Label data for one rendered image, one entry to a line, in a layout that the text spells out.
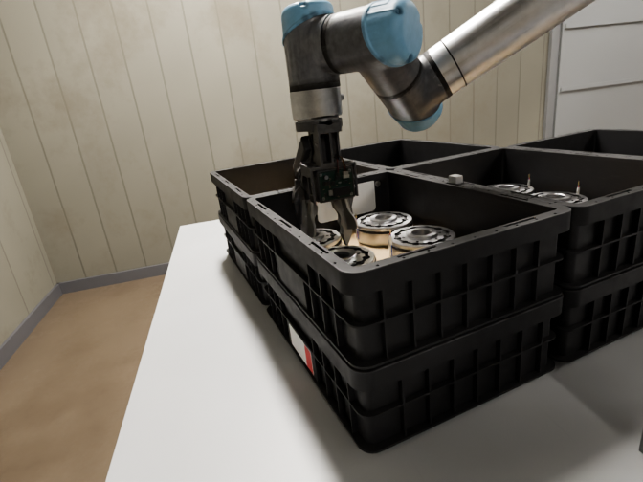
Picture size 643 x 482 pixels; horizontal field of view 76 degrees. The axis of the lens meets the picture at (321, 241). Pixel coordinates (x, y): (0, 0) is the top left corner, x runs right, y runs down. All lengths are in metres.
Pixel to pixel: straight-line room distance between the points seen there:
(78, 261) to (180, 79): 1.41
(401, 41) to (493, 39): 0.15
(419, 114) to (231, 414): 0.50
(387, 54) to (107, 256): 2.83
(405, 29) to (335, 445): 0.49
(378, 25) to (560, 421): 0.51
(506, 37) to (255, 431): 0.60
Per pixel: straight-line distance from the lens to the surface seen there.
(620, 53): 4.31
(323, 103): 0.61
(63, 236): 3.22
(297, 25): 0.61
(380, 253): 0.68
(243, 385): 0.64
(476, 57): 0.65
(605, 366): 0.69
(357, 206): 0.80
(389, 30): 0.54
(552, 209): 0.56
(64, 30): 3.08
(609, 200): 0.60
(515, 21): 0.65
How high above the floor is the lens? 1.08
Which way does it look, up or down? 19 degrees down
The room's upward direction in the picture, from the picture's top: 7 degrees counter-clockwise
